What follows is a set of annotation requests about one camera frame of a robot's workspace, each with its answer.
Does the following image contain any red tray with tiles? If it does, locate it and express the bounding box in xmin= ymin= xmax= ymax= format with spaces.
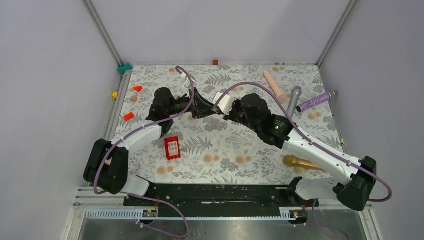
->
xmin=164 ymin=136 xmax=181 ymax=161

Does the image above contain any pink microphone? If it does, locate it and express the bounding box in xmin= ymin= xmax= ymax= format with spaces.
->
xmin=263 ymin=70 xmax=288 ymax=104

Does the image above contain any gold microphone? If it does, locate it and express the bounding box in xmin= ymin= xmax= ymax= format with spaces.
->
xmin=283 ymin=155 xmax=325 ymax=172

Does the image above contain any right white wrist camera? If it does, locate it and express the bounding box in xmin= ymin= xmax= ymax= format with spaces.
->
xmin=212 ymin=92 xmax=237 ymax=116

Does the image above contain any red wedge block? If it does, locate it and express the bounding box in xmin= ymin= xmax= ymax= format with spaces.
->
xmin=133 ymin=85 xmax=143 ymax=93

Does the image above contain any aluminium frame rail right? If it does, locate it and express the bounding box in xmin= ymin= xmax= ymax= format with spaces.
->
xmin=315 ymin=0 xmax=358 ymax=69

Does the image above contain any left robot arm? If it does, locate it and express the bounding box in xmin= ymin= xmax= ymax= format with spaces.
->
xmin=83 ymin=87 xmax=232 ymax=206

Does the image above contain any purple glitter microphone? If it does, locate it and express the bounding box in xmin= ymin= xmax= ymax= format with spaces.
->
xmin=295 ymin=90 xmax=338 ymax=113

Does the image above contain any aluminium frame rail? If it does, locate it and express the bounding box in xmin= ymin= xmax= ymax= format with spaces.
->
xmin=82 ymin=0 xmax=125 ymax=68
xmin=315 ymin=0 xmax=358 ymax=69

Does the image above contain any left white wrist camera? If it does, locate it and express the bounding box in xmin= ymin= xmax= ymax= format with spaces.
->
xmin=180 ymin=72 xmax=195 ymax=99

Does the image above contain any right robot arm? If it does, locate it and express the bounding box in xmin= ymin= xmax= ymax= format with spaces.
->
xmin=213 ymin=93 xmax=377 ymax=211

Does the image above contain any floral table mat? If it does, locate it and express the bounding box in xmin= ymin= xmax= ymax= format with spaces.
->
xmin=115 ymin=65 xmax=328 ymax=185

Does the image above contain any silver microphone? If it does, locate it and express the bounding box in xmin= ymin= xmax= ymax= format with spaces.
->
xmin=287 ymin=86 xmax=302 ymax=118

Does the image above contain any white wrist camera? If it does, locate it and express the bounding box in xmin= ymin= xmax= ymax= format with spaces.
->
xmin=180 ymin=72 xmax=195 ymax=99
xmin=212 ymin=92 xmax=237 ymax=116

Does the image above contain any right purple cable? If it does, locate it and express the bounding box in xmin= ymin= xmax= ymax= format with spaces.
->
xmin=213 ymin=82 xmax=394 ymax=240

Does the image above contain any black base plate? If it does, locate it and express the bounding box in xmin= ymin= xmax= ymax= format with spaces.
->
xmin=144 ymin=183 xmax=314 ymax=208

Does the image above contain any red small block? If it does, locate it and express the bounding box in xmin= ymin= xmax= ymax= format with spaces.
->
xmin=123 ymin=112 xmax=135 ymax=122

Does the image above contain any aluminium frame rail left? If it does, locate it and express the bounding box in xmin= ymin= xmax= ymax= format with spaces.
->
xmin=82 ymin=0 xmax=125 ymax=68

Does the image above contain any teal block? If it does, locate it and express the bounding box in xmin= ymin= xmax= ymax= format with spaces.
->
xmin=117 ymin=62 xmax=133 ymax=74

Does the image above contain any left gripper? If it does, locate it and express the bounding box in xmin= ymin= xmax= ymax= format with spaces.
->
xmin=167 ymin=88 xmax=216 ymax=119

